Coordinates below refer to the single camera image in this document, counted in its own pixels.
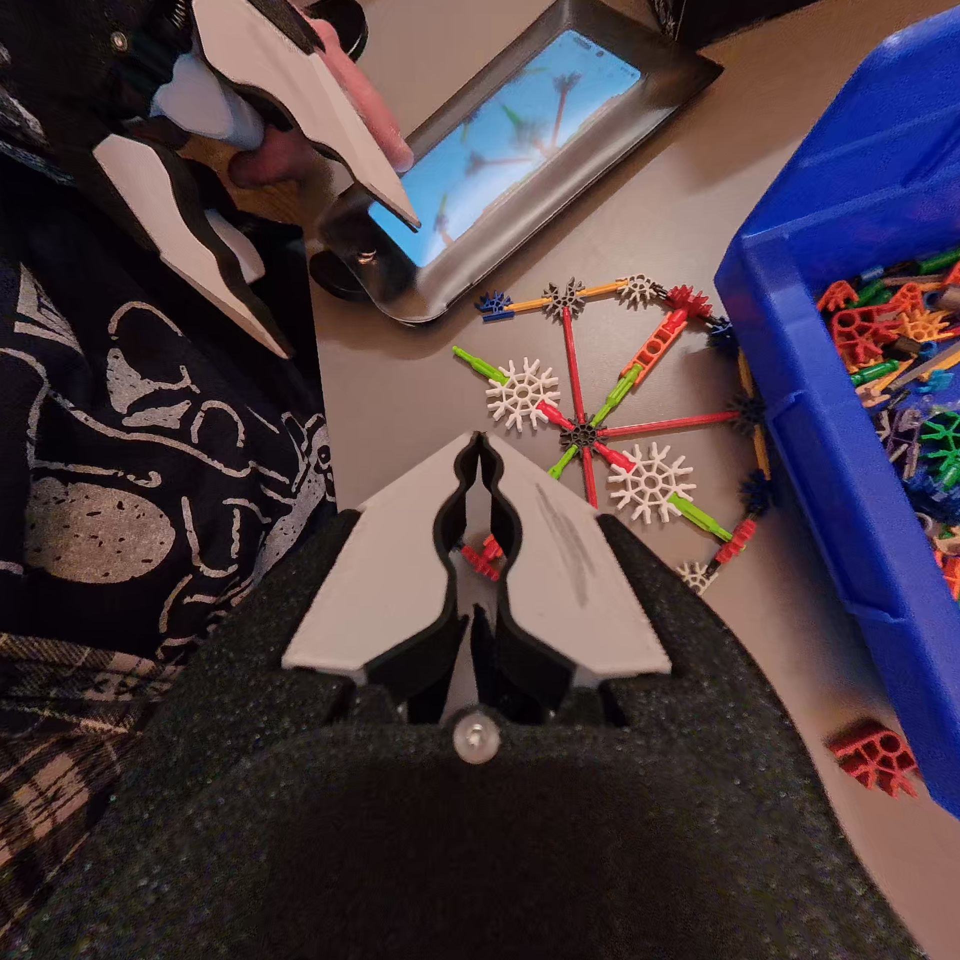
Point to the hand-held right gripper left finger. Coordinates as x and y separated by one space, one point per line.
375 592

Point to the red toy connector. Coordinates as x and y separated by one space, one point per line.
874 757

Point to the colourful toy wheel model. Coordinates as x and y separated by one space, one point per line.
581 433

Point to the smartphone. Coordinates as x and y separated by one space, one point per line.
525 127

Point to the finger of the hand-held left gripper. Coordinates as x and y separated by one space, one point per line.
165 210
300 82

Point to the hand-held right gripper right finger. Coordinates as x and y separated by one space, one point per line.
577 592

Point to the person's left hand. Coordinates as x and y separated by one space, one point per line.
366 97

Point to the pile of colourful toy pieces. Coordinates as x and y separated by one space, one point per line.
885 337

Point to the blue plastic bin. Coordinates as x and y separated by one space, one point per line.
810 262

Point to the black printed t-shirt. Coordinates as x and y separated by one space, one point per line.
150 450

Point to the plaid flannel shirt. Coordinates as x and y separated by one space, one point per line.
60 712

